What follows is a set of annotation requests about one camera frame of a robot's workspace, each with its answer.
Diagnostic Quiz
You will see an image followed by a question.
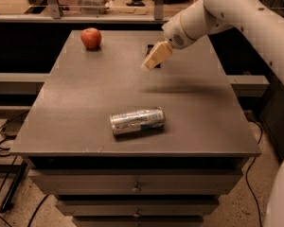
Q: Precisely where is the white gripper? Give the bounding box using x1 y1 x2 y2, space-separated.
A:
141 7 198 70

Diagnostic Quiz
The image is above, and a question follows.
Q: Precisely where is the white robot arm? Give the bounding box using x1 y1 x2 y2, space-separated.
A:
143 0 284 85

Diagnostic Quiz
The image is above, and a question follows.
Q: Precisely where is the silver drink can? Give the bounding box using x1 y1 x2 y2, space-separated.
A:
110 107 166 135

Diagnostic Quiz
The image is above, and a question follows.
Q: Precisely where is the red apple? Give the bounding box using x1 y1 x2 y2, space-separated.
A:
80 27 101 49

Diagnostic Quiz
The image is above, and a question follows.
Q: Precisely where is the grey drawer cabinet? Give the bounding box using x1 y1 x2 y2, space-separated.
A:
11 31 260 227

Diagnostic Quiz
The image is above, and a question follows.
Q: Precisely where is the grey metal railing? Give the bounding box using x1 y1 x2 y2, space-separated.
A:
0 0 284 25

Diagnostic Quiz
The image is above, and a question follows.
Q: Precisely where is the top drawer round knob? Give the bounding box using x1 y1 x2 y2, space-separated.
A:
132 183 141 193

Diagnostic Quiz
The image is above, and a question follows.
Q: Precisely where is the drawer round knob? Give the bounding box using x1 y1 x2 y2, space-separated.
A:
133 209 141 218
132 183 141 193

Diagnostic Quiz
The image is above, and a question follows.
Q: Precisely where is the black metal stand leg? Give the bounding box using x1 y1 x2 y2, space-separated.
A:
0 161 27 213

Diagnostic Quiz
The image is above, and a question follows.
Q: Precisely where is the black cable right floor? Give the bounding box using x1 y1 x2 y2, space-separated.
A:
244 118 264 227

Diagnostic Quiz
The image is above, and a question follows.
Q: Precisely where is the black cables left floor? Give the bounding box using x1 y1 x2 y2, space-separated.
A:
0 111 51 227

